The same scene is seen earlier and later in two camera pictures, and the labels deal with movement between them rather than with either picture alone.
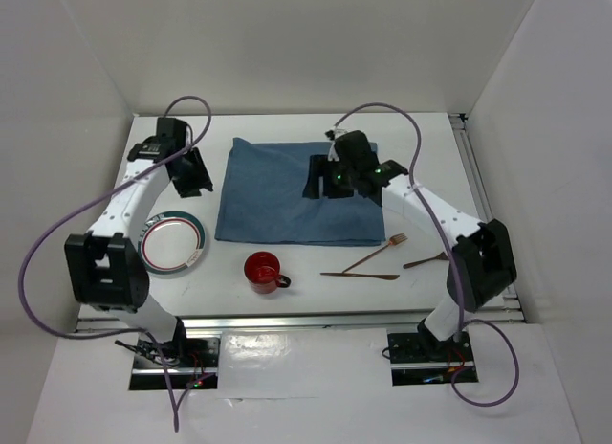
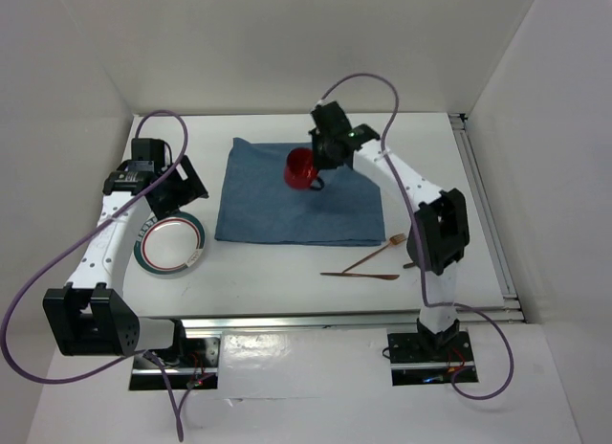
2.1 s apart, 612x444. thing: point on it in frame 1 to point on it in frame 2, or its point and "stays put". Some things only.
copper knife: (389, 277) stays put
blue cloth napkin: (260, 199) stays put
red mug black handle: (262, 272) to (298, 169)
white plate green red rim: (170, 241) stays put
